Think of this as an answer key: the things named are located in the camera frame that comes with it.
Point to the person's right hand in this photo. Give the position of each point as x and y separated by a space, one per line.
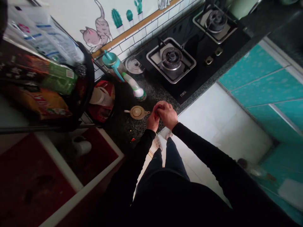
168 115

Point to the person's left hand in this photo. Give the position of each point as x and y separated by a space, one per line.
151 121

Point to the person's left fingers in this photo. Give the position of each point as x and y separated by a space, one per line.
155 113

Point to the person's right fingers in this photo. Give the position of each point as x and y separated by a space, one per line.
161 107

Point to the small red vegetable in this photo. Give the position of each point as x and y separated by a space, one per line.
159 105

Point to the small beige teapot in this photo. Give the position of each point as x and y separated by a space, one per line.
137 112

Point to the white bottle with green label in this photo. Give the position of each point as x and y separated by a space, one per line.
135 88

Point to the person's legs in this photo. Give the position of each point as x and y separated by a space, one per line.
170 156

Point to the red plastic bag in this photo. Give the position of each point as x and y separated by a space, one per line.
105 113

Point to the black two-burner gas stove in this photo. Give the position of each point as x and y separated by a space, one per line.
189 56

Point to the white plastic cup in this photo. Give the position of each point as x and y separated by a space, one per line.
99 97

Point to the teal funnel on glass bottle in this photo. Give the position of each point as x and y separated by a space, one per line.
113 63

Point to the white mug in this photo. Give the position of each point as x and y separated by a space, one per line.
82 146

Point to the steel wool scourer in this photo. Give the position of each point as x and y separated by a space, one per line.
81 69

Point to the person's body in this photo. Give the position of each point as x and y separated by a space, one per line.
180 203

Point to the green food packet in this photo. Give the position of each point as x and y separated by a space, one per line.
60 79

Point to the teal cupboard doors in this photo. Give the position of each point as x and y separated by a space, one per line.
267 87

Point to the orange food packet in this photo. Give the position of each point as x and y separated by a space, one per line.
45 101

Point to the clear glass bottle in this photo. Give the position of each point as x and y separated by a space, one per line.
254 169

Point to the pale green kettle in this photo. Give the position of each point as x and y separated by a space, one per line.
242 8

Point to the clear bag with blue print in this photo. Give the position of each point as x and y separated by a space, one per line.
47 37

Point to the dark red food packet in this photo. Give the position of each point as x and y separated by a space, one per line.
21 67

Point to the white flat container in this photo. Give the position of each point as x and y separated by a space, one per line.
291 192

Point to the red cabinet with white frame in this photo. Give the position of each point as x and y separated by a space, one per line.
35 179

